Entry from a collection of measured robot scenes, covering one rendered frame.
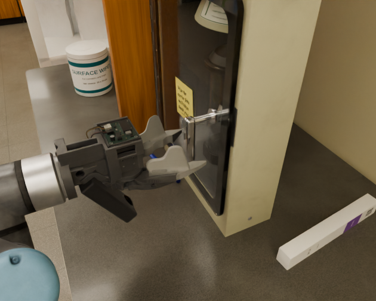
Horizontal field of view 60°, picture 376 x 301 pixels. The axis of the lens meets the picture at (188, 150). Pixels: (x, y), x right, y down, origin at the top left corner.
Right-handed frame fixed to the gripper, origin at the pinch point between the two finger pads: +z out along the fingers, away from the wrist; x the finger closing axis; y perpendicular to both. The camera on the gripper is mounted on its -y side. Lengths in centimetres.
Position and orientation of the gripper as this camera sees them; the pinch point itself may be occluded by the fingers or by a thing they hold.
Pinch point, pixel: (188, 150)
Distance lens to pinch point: 55.0
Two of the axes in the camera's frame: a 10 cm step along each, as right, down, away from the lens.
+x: -4.3, -5.6, 7.1
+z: 9.0, -2.7, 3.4
